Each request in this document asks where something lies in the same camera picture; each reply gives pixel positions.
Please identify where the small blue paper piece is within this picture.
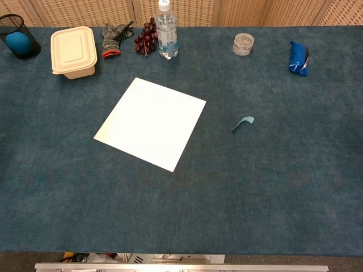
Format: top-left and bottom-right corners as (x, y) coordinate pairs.
(231, 116), (255, 133)

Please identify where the white paper sheet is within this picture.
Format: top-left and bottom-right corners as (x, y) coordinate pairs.
(93, 77), (207, 173)

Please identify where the teal felt table mat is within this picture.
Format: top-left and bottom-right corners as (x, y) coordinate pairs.
(0, 25), (363, 255)

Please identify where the clear plastic water bottle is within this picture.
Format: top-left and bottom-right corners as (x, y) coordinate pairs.
(155, 0), (179, 61)

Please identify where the dark red grape bunch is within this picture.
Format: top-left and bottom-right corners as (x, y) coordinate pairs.
(133, 17), (158, 58)

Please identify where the small clear plastic jar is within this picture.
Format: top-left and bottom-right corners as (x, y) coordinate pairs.
(232, 32), (254, 57)

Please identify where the grey knit work glove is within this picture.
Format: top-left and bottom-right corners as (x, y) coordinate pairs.
(101, 21), (135, 59)

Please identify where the woven folding screen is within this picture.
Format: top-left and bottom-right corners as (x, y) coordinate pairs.
(0, 0), (363, 28)

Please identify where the beige lidded food container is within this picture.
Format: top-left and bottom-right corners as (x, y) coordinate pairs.
(50, 25), (98, 80)

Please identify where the blue snack packet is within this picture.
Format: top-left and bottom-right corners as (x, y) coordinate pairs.
(288, 41), (311, 78)

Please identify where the blue textured ball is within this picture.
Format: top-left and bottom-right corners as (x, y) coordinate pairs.
(6, 32), (31, 55)

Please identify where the silver aluminium rail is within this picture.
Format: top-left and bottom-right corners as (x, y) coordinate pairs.
(34, 262), (330, 272)

